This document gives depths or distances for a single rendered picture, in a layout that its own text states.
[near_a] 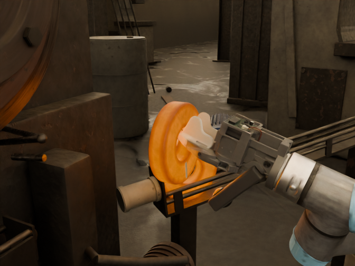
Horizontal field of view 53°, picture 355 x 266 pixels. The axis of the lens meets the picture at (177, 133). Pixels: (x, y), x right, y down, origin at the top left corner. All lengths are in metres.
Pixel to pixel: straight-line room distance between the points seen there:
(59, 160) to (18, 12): 0.31
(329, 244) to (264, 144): 0.19
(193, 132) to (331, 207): 0.25
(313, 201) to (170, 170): 0.24
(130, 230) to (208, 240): 0.40
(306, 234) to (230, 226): 1.35
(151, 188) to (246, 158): 0.28
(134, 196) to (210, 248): 1.05
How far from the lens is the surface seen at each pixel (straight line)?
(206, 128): 0.67
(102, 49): 3.16
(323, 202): 0.59
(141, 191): 0.81
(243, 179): 0.62
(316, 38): 2.95
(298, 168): 0.59
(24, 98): 0.60
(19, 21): 0.49
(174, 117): 0.63
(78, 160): 0.71
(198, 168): 0.89
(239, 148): 0.60
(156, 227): 1.96
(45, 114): 0.77
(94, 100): 0.87
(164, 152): 0.61
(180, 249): 0.90
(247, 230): 1.97
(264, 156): 0.61
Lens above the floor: 1.05
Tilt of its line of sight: 18 degrees down
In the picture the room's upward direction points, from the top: straight up
